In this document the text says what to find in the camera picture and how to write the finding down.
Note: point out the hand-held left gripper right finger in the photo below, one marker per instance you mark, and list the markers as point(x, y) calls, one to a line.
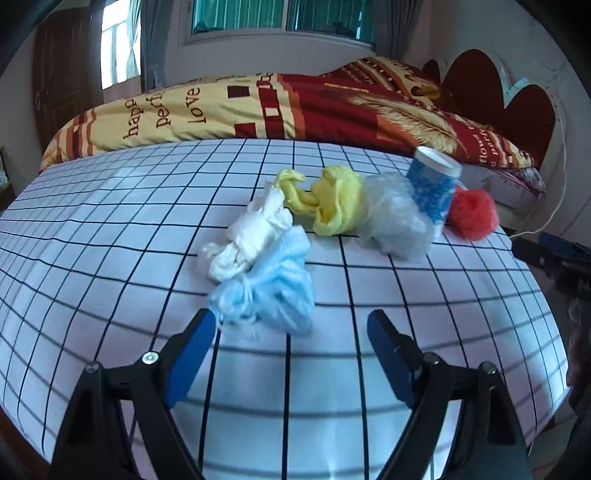
point(392, 360)

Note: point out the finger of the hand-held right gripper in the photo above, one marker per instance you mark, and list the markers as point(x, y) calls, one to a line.
point(554, 267)
point(565, 247)

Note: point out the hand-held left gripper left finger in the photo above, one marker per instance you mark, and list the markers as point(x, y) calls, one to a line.
point(191, 355)

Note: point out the light blue cloth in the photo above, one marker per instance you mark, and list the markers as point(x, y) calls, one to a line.
point(277, 281)

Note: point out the floral pillow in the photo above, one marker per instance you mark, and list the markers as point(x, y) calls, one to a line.
point(528, 180)

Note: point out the bed mattress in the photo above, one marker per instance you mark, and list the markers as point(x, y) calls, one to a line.
point(498, 189)

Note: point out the red mesh ball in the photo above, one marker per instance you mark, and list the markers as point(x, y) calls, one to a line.
point(473, 214)

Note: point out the white crumpled cloth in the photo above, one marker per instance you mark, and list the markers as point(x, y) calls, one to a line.
point(249, 235)

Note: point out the checkered white tablecloth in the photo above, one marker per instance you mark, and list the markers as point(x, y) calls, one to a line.
point(115, 240)

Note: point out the clear crumpled plastic bag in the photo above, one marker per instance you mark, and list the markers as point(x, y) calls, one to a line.
point(392, 217)

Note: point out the red heart-shaped headboard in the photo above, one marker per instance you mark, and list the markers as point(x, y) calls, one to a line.
point(498, 92)

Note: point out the pale yellow cloth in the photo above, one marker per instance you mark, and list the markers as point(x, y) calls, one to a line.
point(293, 189)

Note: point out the red and yellow printed blanket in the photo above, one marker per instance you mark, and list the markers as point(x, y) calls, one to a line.
point(300, 106)

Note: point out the grey curtain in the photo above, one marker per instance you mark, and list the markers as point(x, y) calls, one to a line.
point(392, 27)
point(161, 41)

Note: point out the brown wooden door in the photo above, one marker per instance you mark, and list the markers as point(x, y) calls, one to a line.
point(64, 83)

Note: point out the narrow bright window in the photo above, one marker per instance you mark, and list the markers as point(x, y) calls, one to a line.
point(120, 46)

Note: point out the large window with green curtain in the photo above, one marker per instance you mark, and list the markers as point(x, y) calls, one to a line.
point(323, 14)

